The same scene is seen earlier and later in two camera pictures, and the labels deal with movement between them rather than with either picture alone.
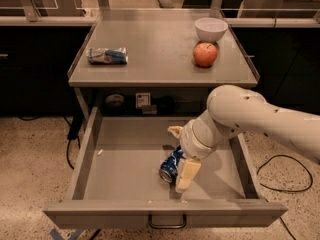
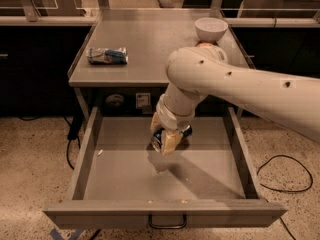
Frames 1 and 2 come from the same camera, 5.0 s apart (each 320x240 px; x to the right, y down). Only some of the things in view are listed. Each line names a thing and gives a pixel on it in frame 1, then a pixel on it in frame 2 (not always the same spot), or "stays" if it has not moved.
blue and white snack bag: [108, 56] stays
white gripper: [192, 141] -> [165, 116]
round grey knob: [115, 99] stays
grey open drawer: [118, 181] stays
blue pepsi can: [169, 167] -> [157, 134]
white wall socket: [142, 99] stays
